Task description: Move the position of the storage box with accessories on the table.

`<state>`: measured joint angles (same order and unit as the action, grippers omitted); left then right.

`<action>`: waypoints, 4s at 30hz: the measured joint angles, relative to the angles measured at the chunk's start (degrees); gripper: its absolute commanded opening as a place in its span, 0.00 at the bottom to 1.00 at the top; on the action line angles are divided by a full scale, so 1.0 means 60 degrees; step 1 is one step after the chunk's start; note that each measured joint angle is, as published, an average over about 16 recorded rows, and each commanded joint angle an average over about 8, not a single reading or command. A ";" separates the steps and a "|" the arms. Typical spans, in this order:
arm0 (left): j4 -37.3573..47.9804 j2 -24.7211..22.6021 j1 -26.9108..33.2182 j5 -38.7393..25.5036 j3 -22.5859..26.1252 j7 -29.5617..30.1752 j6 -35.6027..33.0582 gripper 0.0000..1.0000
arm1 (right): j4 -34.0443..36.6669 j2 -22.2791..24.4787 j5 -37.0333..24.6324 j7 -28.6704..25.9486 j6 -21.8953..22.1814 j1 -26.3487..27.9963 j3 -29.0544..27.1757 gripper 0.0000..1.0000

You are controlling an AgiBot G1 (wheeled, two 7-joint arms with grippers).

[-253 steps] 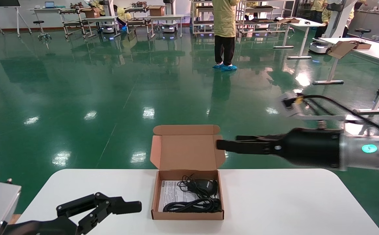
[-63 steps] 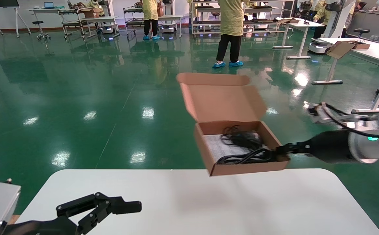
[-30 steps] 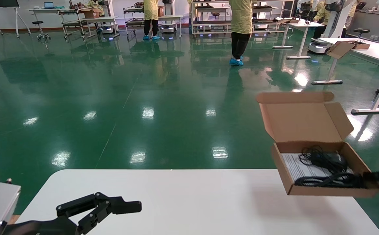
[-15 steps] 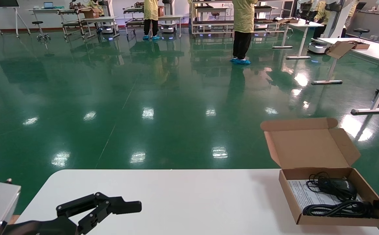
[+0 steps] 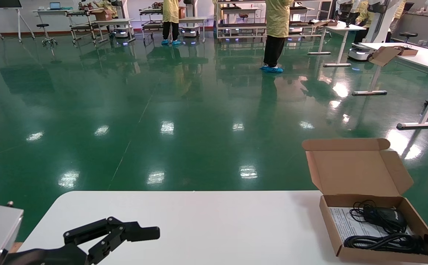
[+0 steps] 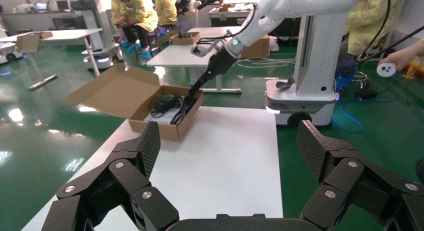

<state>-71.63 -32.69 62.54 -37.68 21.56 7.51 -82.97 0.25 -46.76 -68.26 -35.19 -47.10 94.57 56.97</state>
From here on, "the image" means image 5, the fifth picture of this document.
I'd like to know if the black computer mouse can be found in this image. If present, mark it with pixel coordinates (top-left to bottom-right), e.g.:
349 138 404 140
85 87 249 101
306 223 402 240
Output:
363 206 408 233

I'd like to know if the metal trolley rack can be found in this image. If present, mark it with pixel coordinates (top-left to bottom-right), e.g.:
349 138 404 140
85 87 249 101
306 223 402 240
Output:
67 9 100 46

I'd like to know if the white work table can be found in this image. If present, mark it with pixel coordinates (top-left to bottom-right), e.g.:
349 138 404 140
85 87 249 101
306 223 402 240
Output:
139 7 209 44

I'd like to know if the thick black power cord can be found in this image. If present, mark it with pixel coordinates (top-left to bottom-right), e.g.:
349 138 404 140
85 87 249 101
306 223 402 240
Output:
343 233 428 255

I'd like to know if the long white table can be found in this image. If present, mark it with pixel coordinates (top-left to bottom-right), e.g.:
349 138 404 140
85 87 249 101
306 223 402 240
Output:
33 8 89 41

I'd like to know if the small white table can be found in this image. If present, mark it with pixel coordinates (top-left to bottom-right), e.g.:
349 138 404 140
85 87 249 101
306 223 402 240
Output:
95 18 136 45

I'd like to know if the person in short yellow coat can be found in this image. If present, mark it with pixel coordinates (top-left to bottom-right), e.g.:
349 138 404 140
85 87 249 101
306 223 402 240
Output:
161 0 182 46

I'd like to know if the small open cardboard box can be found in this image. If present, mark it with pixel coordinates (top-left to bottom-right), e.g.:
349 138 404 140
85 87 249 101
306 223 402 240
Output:
369 45 419 67

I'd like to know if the person in long yellow coat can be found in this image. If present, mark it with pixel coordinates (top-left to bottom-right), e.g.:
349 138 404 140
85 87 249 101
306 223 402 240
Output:
260 0 292 74

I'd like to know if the person in yellow jacket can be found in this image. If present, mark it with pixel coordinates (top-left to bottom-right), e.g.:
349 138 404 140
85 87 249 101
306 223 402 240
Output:
353 0 376 44

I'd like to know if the white table with t-legs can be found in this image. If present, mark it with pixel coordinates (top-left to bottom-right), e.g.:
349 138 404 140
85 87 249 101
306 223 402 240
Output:
307 20 366 68

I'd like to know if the wide metal shelving rack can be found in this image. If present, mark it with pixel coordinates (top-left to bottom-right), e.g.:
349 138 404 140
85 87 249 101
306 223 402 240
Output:
214 0 334 40

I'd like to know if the black round stool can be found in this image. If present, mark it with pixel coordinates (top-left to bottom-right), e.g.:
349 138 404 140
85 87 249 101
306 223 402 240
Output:
399 32 419 45

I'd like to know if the black stool with chrome base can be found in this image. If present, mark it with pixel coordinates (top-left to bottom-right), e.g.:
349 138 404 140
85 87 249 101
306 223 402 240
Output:
36 24 58 48

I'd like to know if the printed white paper manual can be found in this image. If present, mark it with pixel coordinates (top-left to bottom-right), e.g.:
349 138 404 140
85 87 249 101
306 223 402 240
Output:
327 207 415 248

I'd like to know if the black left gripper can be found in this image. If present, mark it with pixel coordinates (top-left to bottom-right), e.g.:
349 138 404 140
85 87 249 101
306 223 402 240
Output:
2 216 161 265

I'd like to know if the tall white robot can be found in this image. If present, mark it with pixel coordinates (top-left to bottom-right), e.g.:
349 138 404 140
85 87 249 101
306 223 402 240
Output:
348 0 402 62

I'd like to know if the brown cardboard storage box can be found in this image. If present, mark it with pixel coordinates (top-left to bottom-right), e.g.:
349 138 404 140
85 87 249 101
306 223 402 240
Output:
302 138 428 265

